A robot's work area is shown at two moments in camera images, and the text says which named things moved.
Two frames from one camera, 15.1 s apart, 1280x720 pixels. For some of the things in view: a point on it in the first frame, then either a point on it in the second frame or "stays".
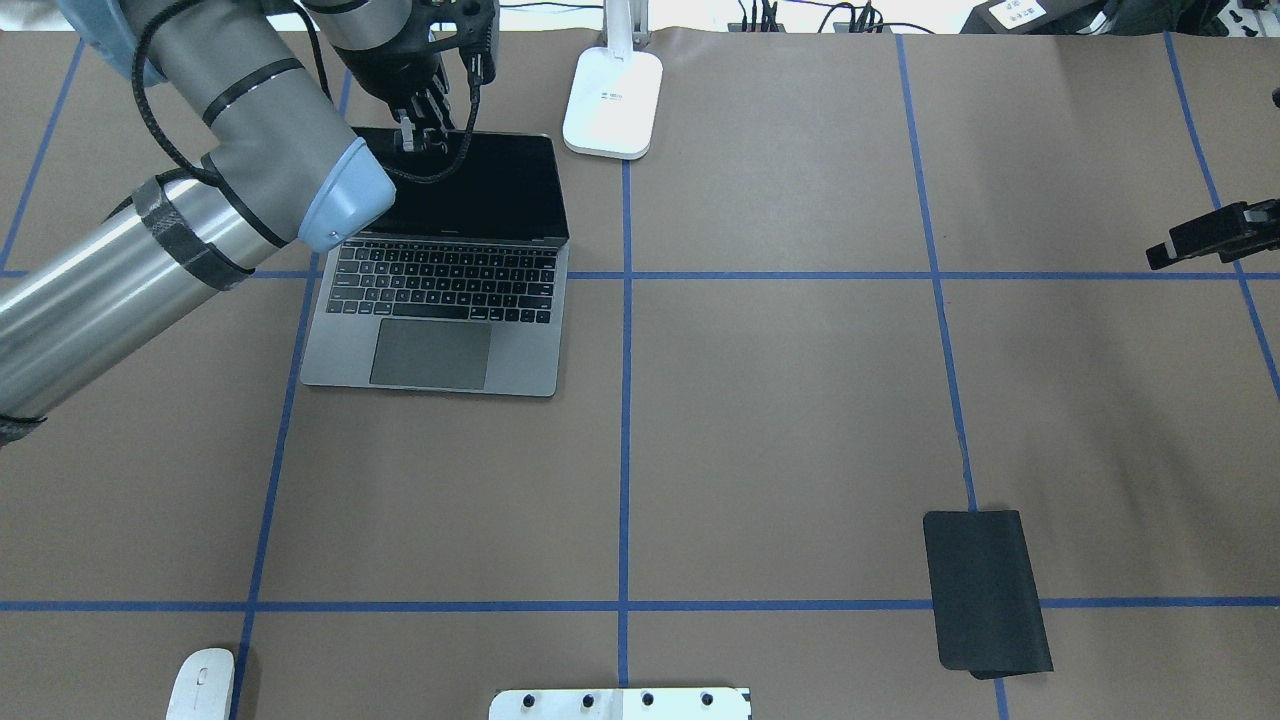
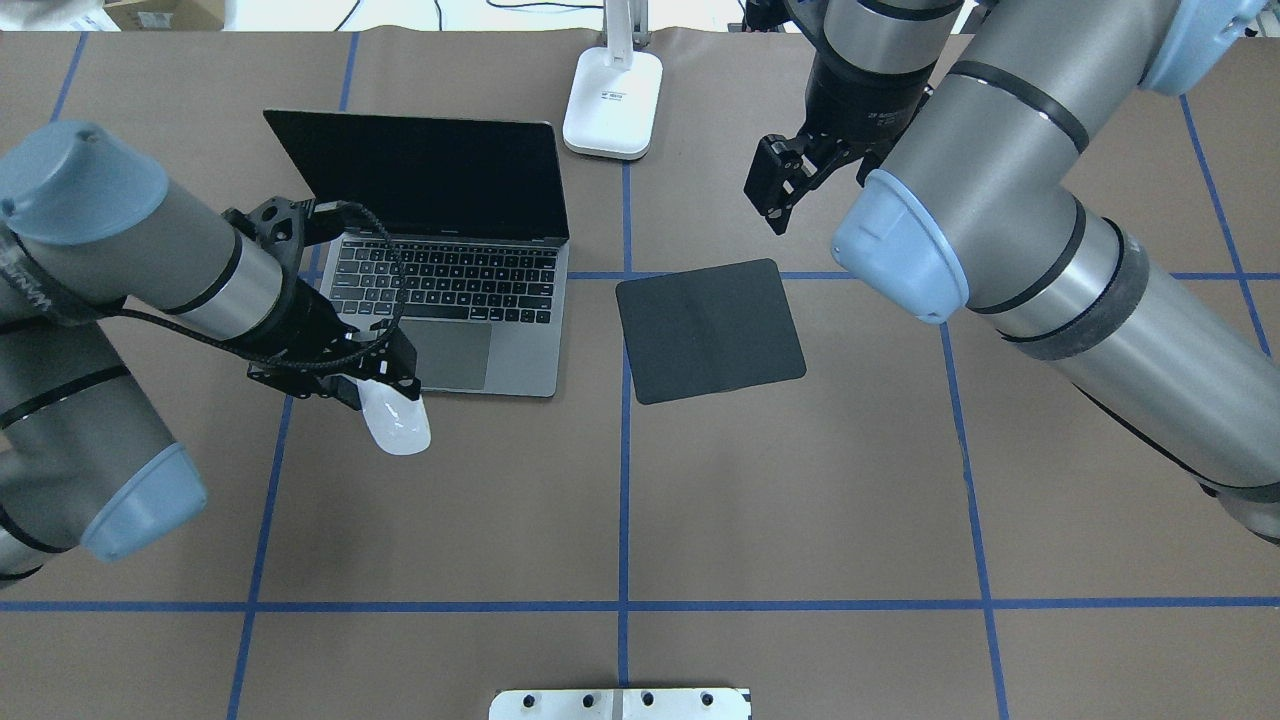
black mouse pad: x=988 y=610 → x=709 y=329
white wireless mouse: x=203 y=687 → x=397 y=424
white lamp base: x=615 y=93 stays
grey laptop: x=459 y=284 stays
